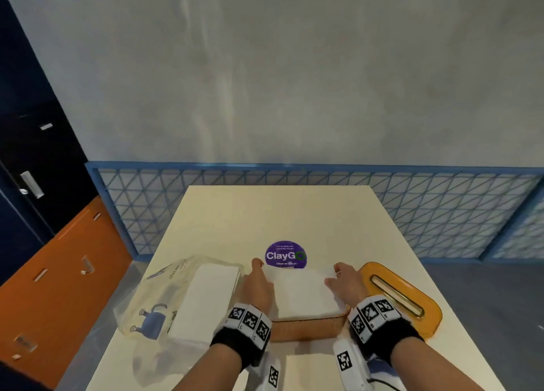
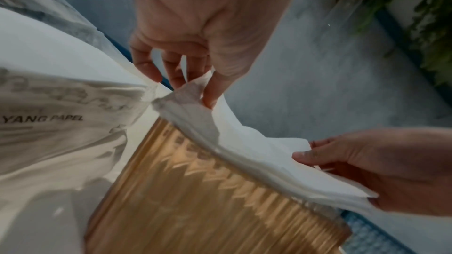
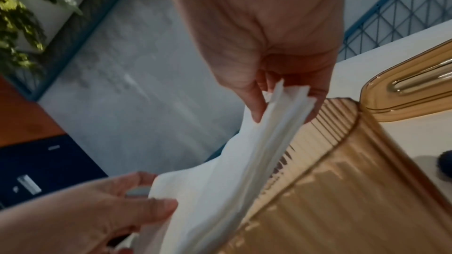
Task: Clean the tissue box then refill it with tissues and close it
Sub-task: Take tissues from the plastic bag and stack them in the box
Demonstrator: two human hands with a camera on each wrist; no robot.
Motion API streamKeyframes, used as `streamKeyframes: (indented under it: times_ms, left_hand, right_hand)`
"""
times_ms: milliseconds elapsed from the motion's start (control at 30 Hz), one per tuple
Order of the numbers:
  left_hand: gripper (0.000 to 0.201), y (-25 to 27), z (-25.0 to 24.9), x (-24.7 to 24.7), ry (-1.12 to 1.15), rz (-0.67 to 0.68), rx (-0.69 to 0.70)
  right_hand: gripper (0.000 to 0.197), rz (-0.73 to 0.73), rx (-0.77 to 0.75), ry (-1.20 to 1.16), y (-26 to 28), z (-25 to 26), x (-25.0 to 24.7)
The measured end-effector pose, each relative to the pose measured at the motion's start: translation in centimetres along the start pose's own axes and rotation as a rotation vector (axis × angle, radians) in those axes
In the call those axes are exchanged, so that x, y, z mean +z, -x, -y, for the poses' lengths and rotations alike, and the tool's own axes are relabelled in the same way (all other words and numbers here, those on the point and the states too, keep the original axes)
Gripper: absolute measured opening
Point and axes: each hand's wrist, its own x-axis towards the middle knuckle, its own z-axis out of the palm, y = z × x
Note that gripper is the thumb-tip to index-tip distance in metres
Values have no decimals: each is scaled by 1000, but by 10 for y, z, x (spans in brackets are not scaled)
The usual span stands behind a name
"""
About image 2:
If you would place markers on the person's right hand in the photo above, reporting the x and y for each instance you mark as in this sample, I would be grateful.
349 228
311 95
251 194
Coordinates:
395 169

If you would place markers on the person's left hand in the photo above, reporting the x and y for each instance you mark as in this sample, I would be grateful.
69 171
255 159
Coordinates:
212 10

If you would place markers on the white tissue bundle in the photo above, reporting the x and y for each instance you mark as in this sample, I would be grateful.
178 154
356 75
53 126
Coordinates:
254 147

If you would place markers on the cat print tissue pack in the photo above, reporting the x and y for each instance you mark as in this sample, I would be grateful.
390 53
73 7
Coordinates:
53 124

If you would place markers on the orange transparent tissue box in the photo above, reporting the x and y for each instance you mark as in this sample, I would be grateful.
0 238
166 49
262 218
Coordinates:
197 208

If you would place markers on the clear tube with brass end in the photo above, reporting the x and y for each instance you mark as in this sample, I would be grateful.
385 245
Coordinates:
349 4

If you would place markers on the hanging green plants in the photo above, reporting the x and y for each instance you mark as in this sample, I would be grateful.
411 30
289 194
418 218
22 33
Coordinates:
423 10

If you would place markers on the blue planter base rail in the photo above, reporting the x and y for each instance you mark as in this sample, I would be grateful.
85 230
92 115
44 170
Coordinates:
406 52

